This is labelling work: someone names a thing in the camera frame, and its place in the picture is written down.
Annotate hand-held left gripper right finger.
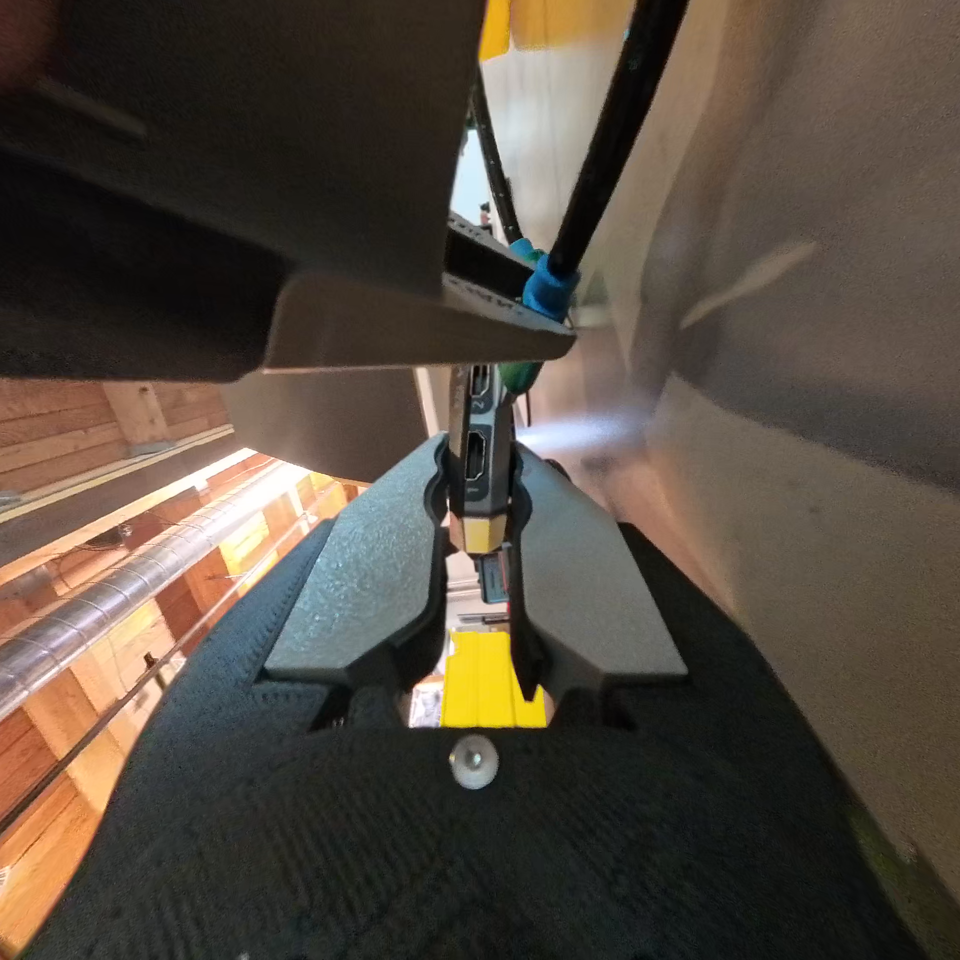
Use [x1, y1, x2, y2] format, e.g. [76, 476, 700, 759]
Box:
[508, 442, 690, 704]

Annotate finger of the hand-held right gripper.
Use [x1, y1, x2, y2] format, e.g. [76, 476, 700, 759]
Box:
[441, 210, 576, 337]
[52, 0, 580, 374]

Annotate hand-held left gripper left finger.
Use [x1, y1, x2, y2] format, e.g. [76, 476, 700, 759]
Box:
[262, 433, 453, 691]

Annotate yellow plastic bin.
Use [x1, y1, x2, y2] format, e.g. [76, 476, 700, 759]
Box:
[441, 630, 547, 729]
[480, 0, 639, 60]

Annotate green plug braided hdmi cable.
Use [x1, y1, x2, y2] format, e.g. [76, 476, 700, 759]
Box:
[468, 0, 691, 395]

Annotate black HDMI switch hub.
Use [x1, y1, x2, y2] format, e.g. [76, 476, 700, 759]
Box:
[448, 363, 520, 558]

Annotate dark green battery charger case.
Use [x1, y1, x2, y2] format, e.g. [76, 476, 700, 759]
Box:
[476, 555, 513, 605]

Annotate silver air duct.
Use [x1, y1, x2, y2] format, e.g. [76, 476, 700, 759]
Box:
[0, 480, 301, 721]

